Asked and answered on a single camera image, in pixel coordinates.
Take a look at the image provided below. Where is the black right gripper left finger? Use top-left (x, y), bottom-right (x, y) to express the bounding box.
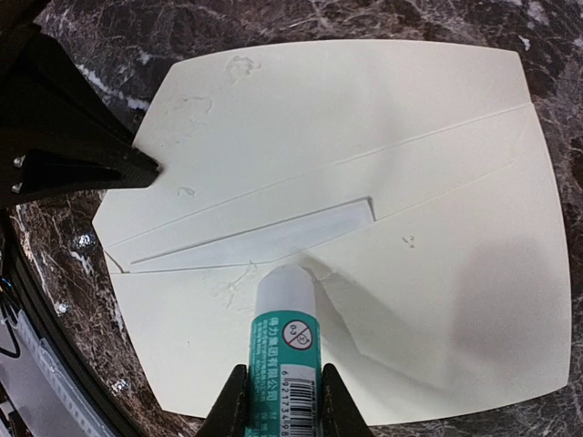
top-left (196, 364), bottom-right (249, 437)

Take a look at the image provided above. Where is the white letter paper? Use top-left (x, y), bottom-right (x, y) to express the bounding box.
top-left (129, 198), bottom-right (374, 273)

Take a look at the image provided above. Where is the small glue bottle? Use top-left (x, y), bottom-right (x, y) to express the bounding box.
top-left (245, 265), bottom-right (322, 437)

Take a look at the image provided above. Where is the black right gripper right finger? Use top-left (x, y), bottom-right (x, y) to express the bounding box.
top-left (322, 363), bottom-right (370, 437)

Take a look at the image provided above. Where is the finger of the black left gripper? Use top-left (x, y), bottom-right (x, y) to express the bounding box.
top-left (1, 24), bottom-right (159, 205)

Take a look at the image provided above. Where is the cream envelope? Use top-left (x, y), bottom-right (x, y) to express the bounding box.
top-left (93, 40), bottom-right (571, 425)

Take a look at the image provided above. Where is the black front rail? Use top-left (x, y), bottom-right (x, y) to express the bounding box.
top-left (3, 218), bottom-right (141, 436)

